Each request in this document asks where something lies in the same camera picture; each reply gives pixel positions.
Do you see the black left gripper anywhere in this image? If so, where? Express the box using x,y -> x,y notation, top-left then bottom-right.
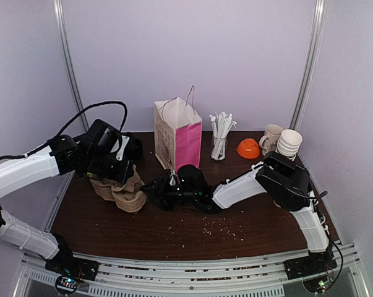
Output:
85,150 -> 134,184

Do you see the stack of cardboard cup carriers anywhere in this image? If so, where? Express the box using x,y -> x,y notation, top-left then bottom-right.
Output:
90,165 -> 147,213

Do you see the stack of paper cups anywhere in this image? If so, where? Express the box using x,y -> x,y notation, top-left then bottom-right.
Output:
275,129 -> 303,161

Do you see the stack of black cup lids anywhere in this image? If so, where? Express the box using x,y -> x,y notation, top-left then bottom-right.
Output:
122,132 -> 144,161

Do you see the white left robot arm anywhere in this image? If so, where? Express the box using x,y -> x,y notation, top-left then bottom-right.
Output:
0,119 -> 134,280

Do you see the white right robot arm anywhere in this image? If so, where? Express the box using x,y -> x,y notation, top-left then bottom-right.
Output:
141,152 -> 343,279

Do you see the pink and white paper bag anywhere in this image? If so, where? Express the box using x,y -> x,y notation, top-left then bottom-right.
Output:
153,85 -> 202,171

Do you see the glass jar of straws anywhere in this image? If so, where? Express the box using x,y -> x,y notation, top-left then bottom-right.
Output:
209,111 -> 237,161

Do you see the orange bowl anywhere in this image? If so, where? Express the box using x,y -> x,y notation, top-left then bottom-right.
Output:
236,138 -> 260,160

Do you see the beige ceramic mug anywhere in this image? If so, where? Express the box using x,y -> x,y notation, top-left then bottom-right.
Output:
259,124 -> 283,156

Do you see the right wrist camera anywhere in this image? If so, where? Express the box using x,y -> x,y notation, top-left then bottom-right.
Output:
166,169 -> 179,186

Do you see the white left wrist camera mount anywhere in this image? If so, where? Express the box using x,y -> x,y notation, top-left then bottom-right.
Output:
112,135 -> 130,161

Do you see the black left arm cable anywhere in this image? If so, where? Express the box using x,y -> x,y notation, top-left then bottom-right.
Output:
0,100 -> 128,171

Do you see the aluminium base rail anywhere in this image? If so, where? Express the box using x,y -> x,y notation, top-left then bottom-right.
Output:
10,242 -> 372,296

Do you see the left aluminium frame post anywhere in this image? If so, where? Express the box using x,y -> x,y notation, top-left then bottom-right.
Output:
53,0 -> 91,139

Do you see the aluminium frame post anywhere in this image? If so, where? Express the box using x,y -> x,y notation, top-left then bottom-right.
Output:
53,0 -> 91,139
289,0 -> 327,131

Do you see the right aluminium frame post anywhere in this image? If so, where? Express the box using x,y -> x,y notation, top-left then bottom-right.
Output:
289,0 -> 327,131

